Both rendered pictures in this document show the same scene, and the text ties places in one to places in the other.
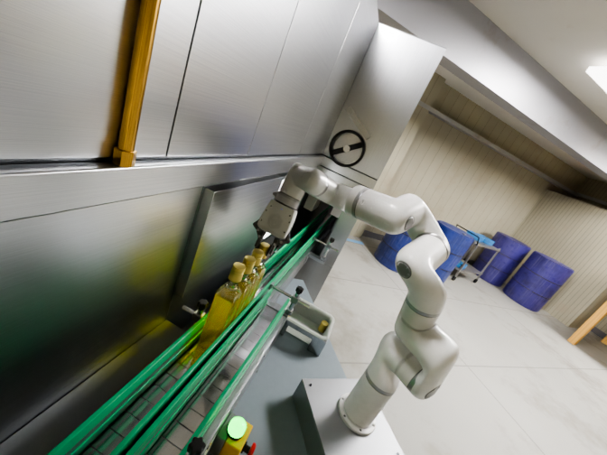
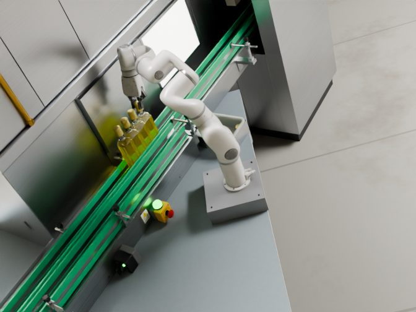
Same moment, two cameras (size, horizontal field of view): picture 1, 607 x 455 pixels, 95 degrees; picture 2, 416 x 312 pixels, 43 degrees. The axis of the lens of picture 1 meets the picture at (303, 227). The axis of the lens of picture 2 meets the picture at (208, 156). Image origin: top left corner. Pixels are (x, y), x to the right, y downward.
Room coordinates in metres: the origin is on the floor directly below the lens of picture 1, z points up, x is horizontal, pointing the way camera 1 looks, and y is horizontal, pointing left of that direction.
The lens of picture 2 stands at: (-0.77, -1.33, 2.55)
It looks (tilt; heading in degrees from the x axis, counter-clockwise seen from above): 41 degrees down; 36
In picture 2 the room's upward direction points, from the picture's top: 22 degrees counter-clockwise
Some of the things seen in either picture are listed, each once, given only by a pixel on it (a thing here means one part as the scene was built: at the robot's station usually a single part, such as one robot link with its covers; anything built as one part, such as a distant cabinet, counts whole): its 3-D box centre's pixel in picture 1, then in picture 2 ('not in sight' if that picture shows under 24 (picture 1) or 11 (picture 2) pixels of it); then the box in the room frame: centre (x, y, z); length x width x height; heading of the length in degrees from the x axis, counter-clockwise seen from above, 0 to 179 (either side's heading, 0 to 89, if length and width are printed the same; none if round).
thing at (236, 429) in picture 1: (237, 426); (157, 203); (0.47, -0.05, 0.84); 0.04 x 0.04 x 0.03
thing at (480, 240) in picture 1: (466, 255); not in sight; (5.28, -3.06, 0.46); 0.99 x 0.57 x 0.92; 119
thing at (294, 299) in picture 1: (288, 297); (186, 122); (0.90, -0.06, 0.95); 0.17 x 0.03 x 0.12; 81
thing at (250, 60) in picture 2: (321, 252); (246, 54); (1.53, -0.16, 0.90); 0.17 x 0.05 x 0.23; 81
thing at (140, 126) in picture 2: (240, 295); (143, 137); (0.74, 0.09, 0.99); 0.06 x 0.06 x 0.21; 80
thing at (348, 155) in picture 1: (347, 148); not in sight; (1.73, -0.04, 1.49); 0.21 x 0.05 x 0.21; 81
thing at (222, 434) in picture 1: (231, 440); (161, 211); (0.47, -0.06, 0.79); 0.07 x 0.07 x 0.07; 81
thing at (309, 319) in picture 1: (304, 322); (221, 132); (1.00, -0.17, 0.80); 0.22 x 0.17 x 0.09; 81
